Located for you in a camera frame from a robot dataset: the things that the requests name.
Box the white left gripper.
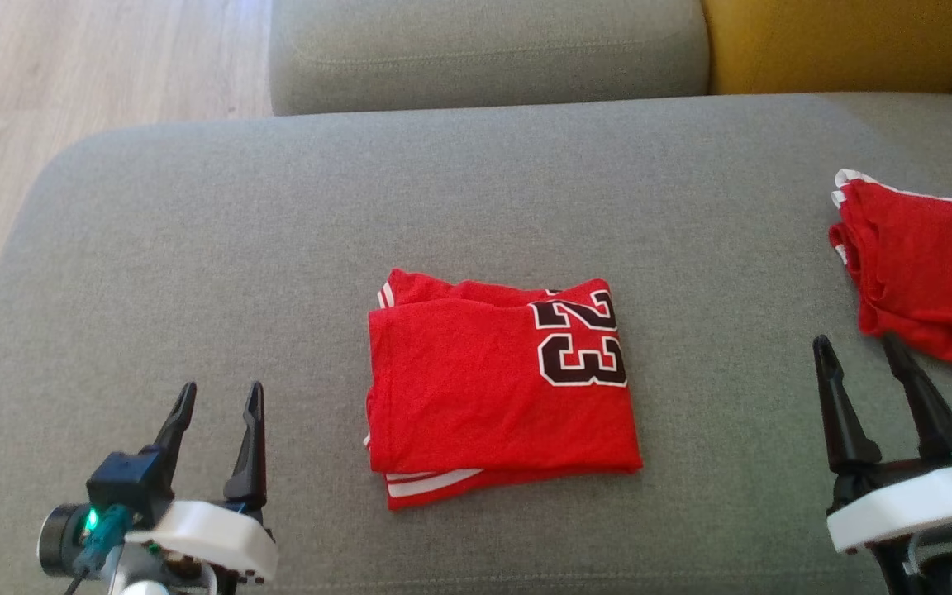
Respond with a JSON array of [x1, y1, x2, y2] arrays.
[[125, 381, 278, 586]]

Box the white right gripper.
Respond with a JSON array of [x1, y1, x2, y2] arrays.
[[812, 333, 952, 555]]

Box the red white-trim basketball shorts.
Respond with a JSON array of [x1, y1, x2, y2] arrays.
[[829, 169, 952, 363]]

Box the red white-sleeved jersey shirt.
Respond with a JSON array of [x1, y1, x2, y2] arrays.
[[364, 269, 644, 511]]

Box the grey sofa seat cushion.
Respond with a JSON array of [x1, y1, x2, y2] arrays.
[[0, 93, 952, 595]]

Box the yellow sofa back cushion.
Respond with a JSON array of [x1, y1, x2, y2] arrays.
[[701, 0, 952, 96]]

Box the grey sofa back cushion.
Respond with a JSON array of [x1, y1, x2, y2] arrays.
[[268, 0, 710, 117]]

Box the teal-plug black camera cable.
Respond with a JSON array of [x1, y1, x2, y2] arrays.
[[67, 504, 131, 595]]

